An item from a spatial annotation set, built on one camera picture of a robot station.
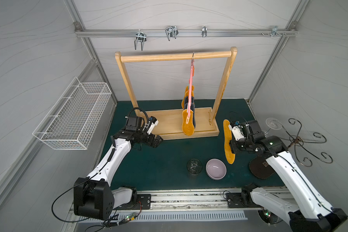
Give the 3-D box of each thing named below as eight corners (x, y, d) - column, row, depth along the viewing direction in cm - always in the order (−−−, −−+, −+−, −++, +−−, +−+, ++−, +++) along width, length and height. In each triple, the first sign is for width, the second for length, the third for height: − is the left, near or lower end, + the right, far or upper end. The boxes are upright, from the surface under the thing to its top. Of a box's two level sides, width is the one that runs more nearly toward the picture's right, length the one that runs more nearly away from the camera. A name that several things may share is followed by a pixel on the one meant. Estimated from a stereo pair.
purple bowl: (206, 181, 81) (208, 178, 77) (204, 161, 88) (205, 158, 84) (226, 181, 81) (228, 178, 77) (222, 161, 88) (224, 158, 84)
